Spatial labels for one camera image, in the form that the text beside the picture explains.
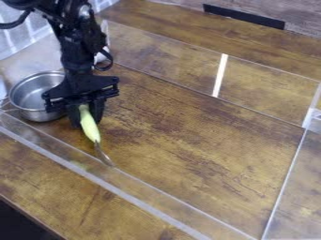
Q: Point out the green handled metal spoon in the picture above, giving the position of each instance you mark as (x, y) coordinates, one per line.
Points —
(90, 131)

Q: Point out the clear acrylic front barrier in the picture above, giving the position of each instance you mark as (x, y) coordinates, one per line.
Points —
(177, 213)

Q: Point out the black bar on table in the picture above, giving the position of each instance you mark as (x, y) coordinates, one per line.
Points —
(242, 16)

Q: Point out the small silver metal pot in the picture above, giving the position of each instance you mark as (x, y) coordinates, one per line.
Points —
(25, 96)

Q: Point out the clear acrylic back barrier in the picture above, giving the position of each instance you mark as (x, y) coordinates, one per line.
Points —
(264, 89)

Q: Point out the clear acrylic right barrier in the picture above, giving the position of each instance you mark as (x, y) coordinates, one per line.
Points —
(295, 214)

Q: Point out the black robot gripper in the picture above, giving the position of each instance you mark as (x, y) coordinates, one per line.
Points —
(80, 89)

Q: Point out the white toy mushroom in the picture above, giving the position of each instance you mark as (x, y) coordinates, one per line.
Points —
(100, 57)

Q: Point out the clear acrylic barrier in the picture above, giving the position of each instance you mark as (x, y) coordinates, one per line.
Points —
(295, 214)
(264, 89)
(177, 213)

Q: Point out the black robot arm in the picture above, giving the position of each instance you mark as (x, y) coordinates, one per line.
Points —
(81, 45)

